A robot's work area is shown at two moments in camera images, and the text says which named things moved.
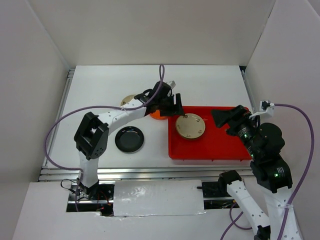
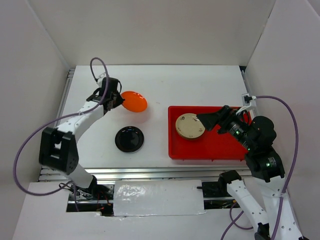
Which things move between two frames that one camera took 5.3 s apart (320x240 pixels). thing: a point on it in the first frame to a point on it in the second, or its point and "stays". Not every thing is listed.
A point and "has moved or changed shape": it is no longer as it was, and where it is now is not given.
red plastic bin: (215, 143) stays
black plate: (129, 139) stays
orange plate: (157, 115) has moved or changed shape
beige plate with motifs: (191, 127) stays
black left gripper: (178, 109) to (120, 100)
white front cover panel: (161, 197) stays
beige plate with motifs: (127, 99) to (188, 125)
